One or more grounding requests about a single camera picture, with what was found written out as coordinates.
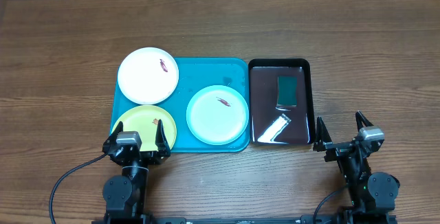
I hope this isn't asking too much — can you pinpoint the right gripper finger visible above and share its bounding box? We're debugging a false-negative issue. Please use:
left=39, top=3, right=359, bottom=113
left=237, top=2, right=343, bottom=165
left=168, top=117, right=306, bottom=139
left=355, top=111, right=373, bottom=131
left=313, top=116, right=333, bottom=151

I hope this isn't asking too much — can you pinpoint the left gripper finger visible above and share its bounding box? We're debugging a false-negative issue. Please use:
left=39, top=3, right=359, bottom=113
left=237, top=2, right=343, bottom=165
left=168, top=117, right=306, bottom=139
left=102, top=121, right=123, bottom=148
left=155, top=120, right=171, bottom=153

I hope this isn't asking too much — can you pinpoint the light blue plate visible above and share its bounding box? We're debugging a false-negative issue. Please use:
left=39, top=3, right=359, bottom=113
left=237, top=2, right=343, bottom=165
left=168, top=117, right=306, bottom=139
left=186, top=85, right=249, bottom=146

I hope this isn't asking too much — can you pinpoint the green scrub sponge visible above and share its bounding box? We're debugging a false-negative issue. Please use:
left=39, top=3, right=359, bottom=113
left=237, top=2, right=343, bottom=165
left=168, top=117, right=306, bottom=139
left=277, top=76, right=297, bottom=107

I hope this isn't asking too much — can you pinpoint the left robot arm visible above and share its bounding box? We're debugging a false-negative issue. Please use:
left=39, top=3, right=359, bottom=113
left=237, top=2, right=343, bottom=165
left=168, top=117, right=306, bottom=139
left=102, top=120, right=171, bottom=224

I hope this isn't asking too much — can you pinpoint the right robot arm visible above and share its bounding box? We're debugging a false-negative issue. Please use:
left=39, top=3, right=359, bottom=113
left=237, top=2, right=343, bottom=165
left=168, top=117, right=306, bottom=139
left=311, top=111, right=400, bottom=224

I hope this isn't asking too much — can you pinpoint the teal plastic tray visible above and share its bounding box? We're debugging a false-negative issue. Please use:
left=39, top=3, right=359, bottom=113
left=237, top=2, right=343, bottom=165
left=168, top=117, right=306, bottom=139
left=111, top=58, right=250, bottom=153

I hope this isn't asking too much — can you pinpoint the yellow plate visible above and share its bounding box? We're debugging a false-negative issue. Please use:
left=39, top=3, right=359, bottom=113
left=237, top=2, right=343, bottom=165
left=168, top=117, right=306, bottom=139
left=111, top=105, right=177, bottom=152

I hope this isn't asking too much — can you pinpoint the black water basin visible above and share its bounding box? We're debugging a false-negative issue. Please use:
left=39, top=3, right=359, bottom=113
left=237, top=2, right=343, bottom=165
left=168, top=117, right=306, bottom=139
left=248, top=58, right=316, bottom=146

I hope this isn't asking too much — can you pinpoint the pink plate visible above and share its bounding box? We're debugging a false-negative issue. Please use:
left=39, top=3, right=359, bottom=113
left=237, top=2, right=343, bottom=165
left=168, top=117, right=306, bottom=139
left=117, top=47, right=179, bottom=104

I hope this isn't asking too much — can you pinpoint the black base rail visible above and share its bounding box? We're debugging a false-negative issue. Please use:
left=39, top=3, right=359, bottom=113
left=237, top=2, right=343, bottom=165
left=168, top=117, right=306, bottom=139
left=91, top=214, right=398, bottom=224

